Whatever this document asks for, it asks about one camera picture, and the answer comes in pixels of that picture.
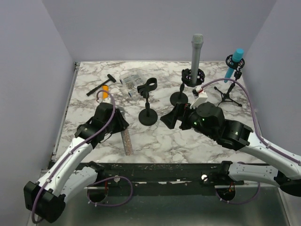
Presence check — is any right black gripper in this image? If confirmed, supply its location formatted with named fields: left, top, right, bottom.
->
left=160, top=101, right=215, bottom=139

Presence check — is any glitter handle microphone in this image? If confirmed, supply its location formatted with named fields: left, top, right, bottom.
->
left=121, top=129, right=134, bottom=156

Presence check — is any black round-base mic stand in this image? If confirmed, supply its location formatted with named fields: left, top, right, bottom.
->
left=137, top=77, right=158, bottom=126

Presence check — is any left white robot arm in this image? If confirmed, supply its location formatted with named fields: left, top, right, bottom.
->
left=24, top=103, right=129, bottom=224

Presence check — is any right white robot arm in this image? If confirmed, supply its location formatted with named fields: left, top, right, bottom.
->
left=160, top=102, right=301, bottom=197

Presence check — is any black tripod mic stand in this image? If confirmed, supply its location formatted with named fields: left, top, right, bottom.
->
left=214, top=54, right=246, bottom=107

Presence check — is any tall grey microphone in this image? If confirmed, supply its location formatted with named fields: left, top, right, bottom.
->
left=191, top=34, right=204, bottom=85

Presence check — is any blue microphone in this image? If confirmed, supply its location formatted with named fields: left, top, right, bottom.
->
left=224, top=48, right=245, bottom=79

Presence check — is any orange utility knife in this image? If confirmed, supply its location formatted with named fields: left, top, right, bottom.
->
left=102, top=85, right=109, bottom=99

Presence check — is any clear plastic screw box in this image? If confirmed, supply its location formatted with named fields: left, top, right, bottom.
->
left=119, top=69, right=146, bottom=98

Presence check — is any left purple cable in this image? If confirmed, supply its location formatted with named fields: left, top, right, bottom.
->
left=31, top=89, right=134, bottom=224

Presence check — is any purple cable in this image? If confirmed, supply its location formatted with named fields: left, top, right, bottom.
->
left=31, top=89, right=134, bottom=224
left=203, top=78, right=301, bottom=205

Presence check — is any black shock-mount mic stand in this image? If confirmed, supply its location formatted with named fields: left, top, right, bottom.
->
left=170, top=69, right=205, bottom=106

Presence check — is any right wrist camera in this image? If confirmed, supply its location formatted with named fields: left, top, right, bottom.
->
left=190, top=85, right=208, bottom=109

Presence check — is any black T-handle tool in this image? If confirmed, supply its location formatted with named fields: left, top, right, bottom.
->
left=86, top=74, right=116, bottom=97

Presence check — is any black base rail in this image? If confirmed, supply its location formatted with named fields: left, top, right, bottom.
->
left=72, top=161, right=252, bottom=197

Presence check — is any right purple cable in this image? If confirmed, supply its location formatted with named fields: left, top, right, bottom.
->
left=203, top=78, right=301, bottom=205

